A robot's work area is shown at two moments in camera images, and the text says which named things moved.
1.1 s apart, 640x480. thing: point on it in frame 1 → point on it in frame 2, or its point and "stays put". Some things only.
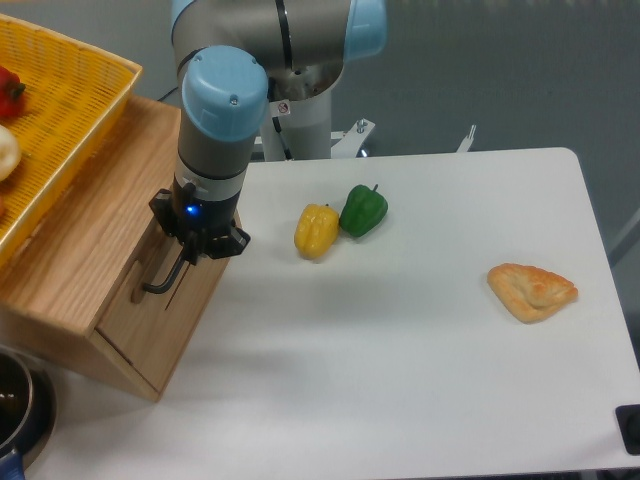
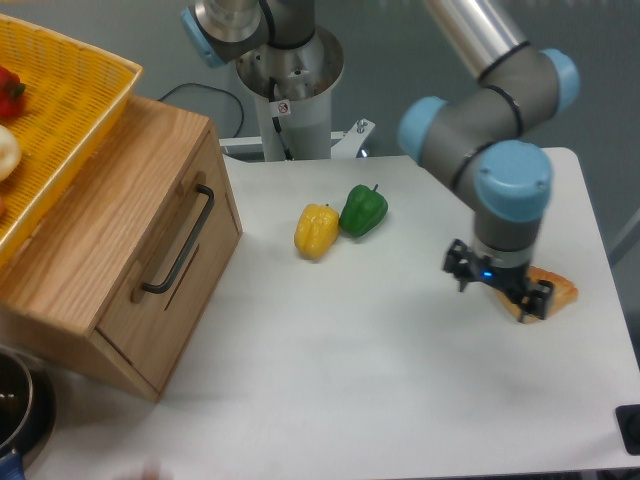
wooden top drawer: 158,305 stays put
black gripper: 202,216 → 513,280
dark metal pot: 28,405 stays put
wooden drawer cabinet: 71,290 stays put
